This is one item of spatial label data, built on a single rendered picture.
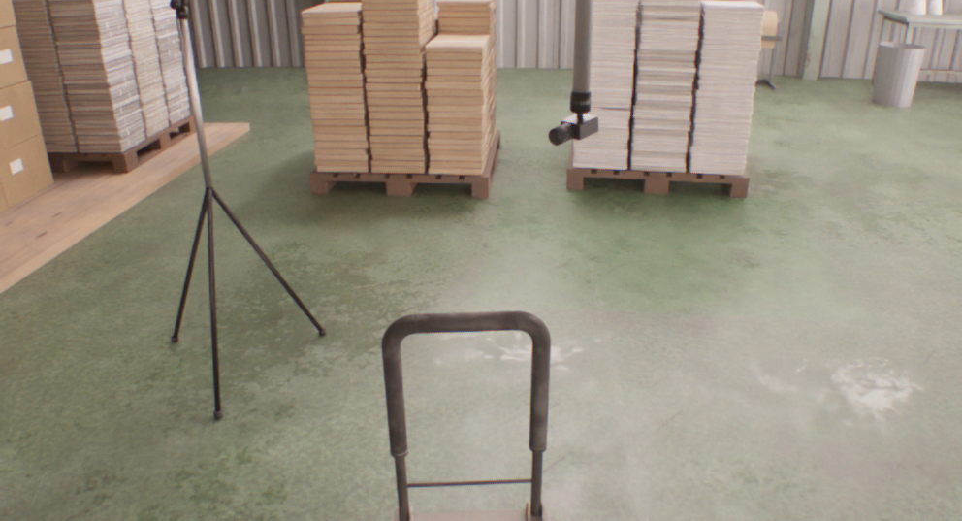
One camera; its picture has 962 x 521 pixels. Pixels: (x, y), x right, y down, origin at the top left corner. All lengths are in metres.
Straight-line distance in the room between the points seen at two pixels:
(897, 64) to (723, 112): 3.51
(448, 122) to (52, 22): 2.68
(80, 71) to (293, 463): 3.52
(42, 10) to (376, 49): 2.24
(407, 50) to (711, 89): 1.76
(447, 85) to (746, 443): 2.63
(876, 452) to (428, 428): 1.44
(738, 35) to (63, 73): 4.21
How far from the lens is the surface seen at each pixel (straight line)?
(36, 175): 5.17
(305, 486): 2.24
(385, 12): 4.17
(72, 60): 5.25
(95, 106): 5.25
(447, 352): 2.76
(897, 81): 7.72
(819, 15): 8.61
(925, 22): 8.17
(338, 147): 4.41
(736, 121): 4.45
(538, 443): 1.64
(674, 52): 4.31
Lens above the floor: 1.48
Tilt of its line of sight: 24 degrees down
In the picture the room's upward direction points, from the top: 1 degrees counter-clockwise
